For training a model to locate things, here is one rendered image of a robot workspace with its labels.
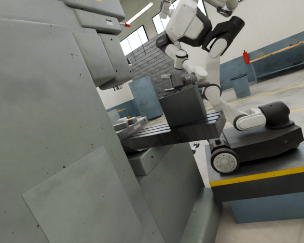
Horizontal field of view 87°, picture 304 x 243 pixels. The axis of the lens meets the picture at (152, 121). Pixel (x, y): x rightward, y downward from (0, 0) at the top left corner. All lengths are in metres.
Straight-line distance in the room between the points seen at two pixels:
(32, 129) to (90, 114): 0.21
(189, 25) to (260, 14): 7.14
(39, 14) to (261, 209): 1.75
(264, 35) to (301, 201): 7.34
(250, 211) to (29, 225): 1.36
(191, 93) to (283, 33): 7.61
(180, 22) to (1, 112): 1.19
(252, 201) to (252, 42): 7.40
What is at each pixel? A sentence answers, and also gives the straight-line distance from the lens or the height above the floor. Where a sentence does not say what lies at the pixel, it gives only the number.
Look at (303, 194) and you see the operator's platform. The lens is 1.54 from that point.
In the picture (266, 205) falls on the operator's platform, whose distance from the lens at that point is 1.53.
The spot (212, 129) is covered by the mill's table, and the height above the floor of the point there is 0.90.
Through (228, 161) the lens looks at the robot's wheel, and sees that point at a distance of 1.37.
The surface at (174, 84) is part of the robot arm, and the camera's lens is 1.05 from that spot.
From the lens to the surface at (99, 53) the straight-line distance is 1.03.
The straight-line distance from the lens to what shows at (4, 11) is 0.91.
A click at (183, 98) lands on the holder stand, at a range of 0.93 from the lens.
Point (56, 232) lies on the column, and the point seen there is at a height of 0.90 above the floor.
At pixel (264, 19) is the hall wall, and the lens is 8.43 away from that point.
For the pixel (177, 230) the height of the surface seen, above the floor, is 0.27.
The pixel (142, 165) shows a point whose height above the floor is 0.81.
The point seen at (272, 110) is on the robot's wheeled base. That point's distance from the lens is 1.53.
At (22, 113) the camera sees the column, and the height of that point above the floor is 1.26.
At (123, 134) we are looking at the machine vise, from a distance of 1.15.
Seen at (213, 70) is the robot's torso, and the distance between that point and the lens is 1.41.
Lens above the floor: 1.18
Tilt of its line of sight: 10 degrees down
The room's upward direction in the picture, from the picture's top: 22 degrees counter-clockwise
